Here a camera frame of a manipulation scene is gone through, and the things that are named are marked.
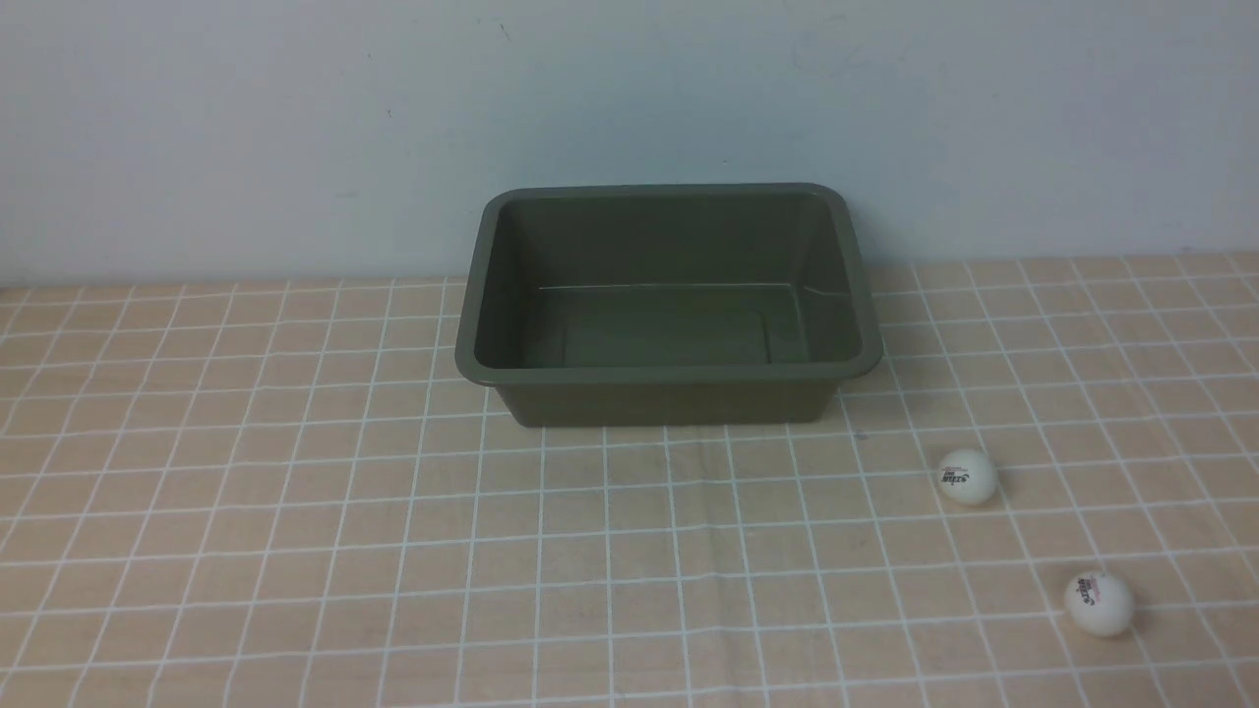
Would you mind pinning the white ping-pong ball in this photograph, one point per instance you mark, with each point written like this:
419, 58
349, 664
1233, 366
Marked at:
1100, 603
966, 476

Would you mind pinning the olive green plastic bin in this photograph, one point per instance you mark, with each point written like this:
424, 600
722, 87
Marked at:
667, 305

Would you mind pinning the peach grid tablecloth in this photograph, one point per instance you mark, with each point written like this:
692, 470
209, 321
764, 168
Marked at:
282, 494

